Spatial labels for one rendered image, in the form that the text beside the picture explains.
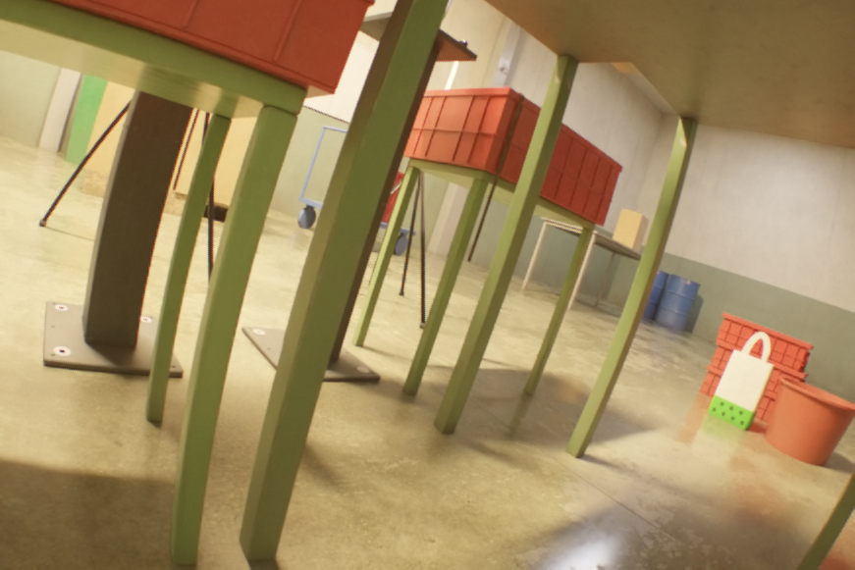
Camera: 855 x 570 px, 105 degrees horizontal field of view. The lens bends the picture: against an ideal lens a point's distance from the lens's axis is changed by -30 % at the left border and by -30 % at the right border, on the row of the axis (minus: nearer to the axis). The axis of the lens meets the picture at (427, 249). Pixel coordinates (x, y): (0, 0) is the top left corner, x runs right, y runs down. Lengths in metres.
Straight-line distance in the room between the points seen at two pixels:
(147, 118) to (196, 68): 0.56
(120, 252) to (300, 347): 0.59
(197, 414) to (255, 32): 0.34
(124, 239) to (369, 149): 0.65
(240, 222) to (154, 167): 0.57
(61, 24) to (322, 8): 0.22
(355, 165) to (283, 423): 0.27
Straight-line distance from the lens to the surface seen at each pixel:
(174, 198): 2.97
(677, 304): 8.30
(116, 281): 1.00
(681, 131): 1.27
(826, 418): 2.32
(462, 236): 1.18
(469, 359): 1.06
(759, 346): 2.95
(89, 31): 0.40
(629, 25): 0.92
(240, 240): 0.41
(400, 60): 0.46
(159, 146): 0.96
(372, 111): 0.44
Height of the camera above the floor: 0.47
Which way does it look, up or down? 4 degrees down
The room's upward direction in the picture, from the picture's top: 18 degrees clockwise
